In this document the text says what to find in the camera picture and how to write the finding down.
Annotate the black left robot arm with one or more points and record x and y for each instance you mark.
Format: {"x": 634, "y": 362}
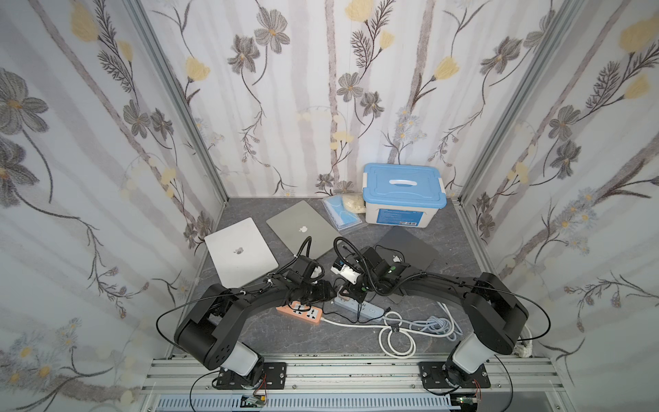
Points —
{"x": 211, "y": 330}

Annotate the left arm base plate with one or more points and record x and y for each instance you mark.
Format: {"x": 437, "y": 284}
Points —
{"x": 265, "y": 375}

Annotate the aluminium frame rail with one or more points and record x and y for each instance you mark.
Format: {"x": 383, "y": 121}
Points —
{"x": 355, "y": 383}

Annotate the silver white Apple laptop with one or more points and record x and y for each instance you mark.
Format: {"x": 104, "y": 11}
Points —
{"x": 240, "y": 254}

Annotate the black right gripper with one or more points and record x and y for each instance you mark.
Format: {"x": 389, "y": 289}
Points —
{"x": 353, "y": 291}

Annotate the dark grey closed laptop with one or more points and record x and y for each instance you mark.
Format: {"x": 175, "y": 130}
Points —
{"x": 398, "y": 245}

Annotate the grey Apple laptop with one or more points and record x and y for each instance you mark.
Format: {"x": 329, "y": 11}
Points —
{"x": 300, "y": 221}

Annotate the grey white power strip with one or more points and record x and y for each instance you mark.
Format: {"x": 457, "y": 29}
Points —
{"x": 365, "y": 310}

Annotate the bag of white items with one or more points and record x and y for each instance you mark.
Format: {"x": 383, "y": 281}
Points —
{"x": 354, "y": 203}

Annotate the bag of blue face masks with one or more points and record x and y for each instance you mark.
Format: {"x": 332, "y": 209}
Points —
{"x": 342, "y": 219}

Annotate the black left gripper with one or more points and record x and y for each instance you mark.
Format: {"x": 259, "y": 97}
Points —
{"x": 319, "y": 293}

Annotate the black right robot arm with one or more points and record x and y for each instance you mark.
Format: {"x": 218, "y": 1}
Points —
{"x": 496, "y": 315}

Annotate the orange power strip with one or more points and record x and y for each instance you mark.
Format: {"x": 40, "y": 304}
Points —
{"x": 310, "y": 315}

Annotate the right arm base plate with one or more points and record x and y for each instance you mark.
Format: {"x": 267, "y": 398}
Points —
{"x": 438, "y": 376}

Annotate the blue lidded white storage box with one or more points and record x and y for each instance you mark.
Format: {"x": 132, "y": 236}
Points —
{"x": 402, "y": 195}

